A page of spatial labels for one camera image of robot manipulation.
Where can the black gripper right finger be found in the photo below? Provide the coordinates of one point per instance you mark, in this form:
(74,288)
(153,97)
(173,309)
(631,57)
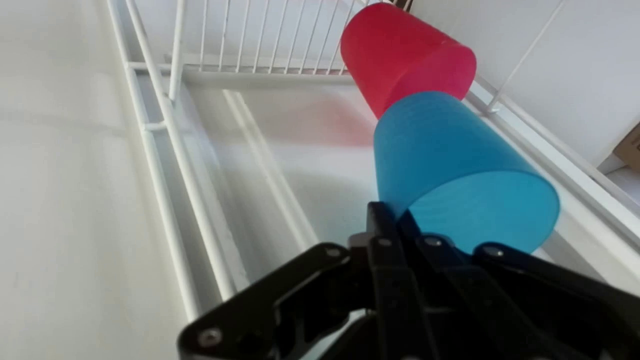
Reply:
(521,307)

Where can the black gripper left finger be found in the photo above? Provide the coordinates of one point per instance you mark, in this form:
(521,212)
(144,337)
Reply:
(300,307)

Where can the blue plastic cup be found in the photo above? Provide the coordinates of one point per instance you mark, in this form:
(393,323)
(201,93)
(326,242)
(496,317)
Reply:
(453,167)

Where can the pink plastic cup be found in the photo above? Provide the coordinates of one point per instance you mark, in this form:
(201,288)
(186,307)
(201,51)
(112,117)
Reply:
(401,52)

